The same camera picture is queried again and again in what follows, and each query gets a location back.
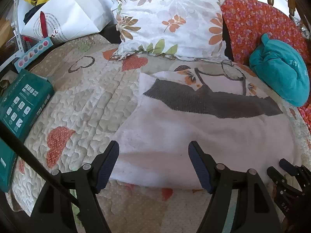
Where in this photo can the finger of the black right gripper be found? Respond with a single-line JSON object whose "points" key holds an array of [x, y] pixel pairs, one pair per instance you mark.
{"points": [[288, 167], [277, 178]]}

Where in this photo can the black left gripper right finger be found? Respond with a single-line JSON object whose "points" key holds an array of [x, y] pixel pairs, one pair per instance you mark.
{"points": [[254, 212]]}

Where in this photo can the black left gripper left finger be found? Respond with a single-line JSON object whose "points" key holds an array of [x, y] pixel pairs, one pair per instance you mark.
{"points": [[53, 210]]}

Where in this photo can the teal plush towel bundle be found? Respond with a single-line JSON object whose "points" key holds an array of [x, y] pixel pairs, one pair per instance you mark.
{"points": [[282, 68]]}

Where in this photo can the green cardboard box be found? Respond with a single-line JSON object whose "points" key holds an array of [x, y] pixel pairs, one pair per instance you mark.
{"points": [[23, 101]]}

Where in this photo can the red floral bedsheet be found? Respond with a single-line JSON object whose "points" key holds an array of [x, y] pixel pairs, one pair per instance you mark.
{"points": [[248, 20]]}

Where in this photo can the light blue toy box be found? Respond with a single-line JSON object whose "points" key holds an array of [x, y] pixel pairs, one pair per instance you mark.
{"points": [[33, 54]]}

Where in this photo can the white floral pillow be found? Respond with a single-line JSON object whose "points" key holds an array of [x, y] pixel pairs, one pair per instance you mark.
{"points": [[184, 29]]}

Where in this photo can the white paper shopping bag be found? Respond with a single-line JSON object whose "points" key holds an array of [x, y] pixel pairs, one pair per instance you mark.
{"points": [[68, 19]]}

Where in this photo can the grey metal shelf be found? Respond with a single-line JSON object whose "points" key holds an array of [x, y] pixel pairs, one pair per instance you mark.
{"points": [[16, 38]]}

